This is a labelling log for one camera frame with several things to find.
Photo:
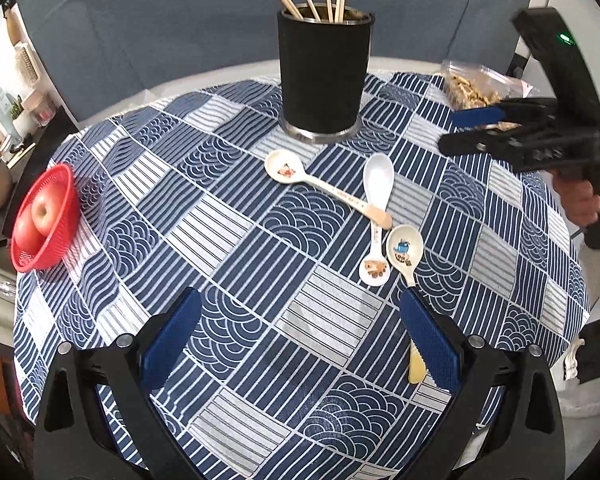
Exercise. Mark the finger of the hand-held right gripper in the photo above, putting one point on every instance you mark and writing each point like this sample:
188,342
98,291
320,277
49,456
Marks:
475,142
475,116

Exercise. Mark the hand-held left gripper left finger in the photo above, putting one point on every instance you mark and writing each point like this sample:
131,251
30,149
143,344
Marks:
170,345

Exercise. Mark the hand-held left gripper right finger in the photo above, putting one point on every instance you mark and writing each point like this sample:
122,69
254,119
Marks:
430,342

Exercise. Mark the white spoon brown print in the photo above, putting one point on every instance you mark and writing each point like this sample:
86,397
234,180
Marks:
375,272

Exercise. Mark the white spoon blue print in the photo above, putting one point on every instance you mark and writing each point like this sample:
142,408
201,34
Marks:
404,250

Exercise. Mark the plain white spoon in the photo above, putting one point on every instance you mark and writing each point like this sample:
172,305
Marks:
378,175

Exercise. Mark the black utensil holder cup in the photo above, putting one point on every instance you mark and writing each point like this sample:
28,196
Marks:
325,75

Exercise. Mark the wooden chopstick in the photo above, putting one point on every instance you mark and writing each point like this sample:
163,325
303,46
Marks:
328,5
337,5
291,3
343,5
310,2
285,2

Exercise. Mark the white spoon red print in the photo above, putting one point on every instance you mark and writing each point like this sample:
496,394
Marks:
283,166

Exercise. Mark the person's right hand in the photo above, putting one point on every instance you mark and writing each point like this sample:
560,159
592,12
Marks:
577,200

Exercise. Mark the clear plastic cookie container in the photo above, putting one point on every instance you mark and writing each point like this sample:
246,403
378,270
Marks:
472,85

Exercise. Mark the blue patterned tablecloth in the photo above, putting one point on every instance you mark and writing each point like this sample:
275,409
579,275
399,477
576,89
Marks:
240,270

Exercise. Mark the red plastic basket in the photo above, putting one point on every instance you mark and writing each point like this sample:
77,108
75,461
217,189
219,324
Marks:
62,240

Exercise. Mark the black bag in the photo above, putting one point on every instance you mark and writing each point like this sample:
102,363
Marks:
597,350

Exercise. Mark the red apple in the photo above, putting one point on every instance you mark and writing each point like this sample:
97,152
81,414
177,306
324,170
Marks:
47,212

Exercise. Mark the small potted plant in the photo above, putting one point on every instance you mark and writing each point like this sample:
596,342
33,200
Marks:
17,110

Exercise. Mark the grey backdrop board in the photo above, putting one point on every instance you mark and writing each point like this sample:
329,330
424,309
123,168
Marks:
180,20

